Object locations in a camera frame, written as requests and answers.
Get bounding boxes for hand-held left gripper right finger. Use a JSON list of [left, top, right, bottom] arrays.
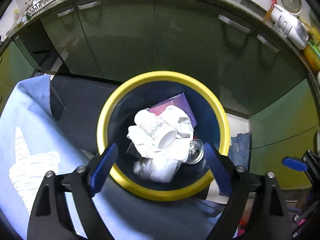
[[204, 142, 293, 240]]

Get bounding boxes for blue floor rag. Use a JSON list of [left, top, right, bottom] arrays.
[[229, 132, 250, 167]]

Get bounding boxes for yellow rimmed dark waste bin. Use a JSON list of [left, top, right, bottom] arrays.
[[96, 70, 230, 202]]

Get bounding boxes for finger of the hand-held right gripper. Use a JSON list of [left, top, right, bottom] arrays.
[[282, 156, 308, 171]]

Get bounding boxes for white plastic bottle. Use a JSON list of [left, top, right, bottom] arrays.
[[135, 109, 177, 150]]

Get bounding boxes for purple cardboard box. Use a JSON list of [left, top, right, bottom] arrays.
[[146, 93, 197, 128]]

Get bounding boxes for green kitchen base cabinets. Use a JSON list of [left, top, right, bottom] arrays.
[[0, 0, 320, 190]]

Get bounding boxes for white paper towel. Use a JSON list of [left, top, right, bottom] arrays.
[[127, 105, 195, 164]]

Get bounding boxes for red soda can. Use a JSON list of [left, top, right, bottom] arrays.
[[186, 139, 205, 165]]

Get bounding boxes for yellow plastic container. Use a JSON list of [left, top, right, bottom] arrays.
[[304, 41, 320, 72]]

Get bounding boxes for white dish rack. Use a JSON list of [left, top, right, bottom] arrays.
[[25, 0, 62, 17]]

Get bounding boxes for light blue printed tablecloth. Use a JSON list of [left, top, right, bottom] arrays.
[[0, 74, 223, 240]]

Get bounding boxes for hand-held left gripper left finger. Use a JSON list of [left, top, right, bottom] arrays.
[[27, 143, 118, 240]]

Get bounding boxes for white electric kettle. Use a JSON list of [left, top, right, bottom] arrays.
[[270, 0, 309, 50]]

